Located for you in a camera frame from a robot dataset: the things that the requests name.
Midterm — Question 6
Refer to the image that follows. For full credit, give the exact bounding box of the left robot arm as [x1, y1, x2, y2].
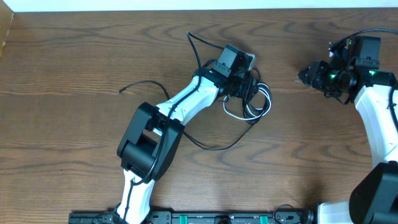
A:
[115, 45, 257, 223]

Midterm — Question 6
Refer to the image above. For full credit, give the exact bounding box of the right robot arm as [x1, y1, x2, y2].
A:
[298, 35, 397, 223]

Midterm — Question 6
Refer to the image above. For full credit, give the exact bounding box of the white cable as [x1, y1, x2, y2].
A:
[222, 82, 272, 121]

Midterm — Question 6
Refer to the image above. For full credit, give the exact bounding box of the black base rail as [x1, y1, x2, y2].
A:
[67, 204, 317, 224]

